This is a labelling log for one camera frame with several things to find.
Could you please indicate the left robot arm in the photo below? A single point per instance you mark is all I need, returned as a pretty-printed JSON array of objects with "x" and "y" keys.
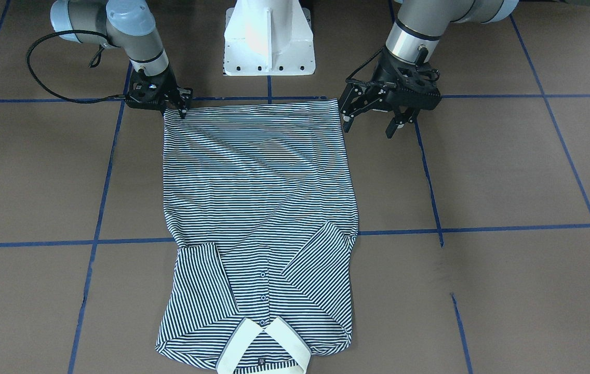
[{"x": 420, "y": 25}]

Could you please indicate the white pillar with base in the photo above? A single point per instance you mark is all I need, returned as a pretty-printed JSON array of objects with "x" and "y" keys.
[{"x": 272, "y": 38}]

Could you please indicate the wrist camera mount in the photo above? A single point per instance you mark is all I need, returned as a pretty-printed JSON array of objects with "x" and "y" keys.
[
  {"x": 416, "y": 86},
  {"x": 144, "y": 95}
]

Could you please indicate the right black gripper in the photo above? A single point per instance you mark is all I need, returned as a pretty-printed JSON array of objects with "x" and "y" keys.
[{"x": 170, "y": 85}]

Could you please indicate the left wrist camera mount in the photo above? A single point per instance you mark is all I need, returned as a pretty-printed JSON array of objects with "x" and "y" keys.
[{"x": 416, "y": 86}]

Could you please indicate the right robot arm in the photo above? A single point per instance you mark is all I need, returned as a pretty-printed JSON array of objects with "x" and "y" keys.
[{"x": 130, "y": 26}]

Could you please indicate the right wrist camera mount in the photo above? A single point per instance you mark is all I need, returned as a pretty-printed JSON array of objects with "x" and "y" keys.
[{"x": 144, "y": 95}]

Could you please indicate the striped polo shirt white collar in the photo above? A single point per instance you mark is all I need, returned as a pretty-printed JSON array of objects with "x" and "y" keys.
[{"x": 260, "y": 202}]

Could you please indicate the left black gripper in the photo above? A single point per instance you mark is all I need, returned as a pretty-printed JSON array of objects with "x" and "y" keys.
[{"x": 381, "y": 74}]

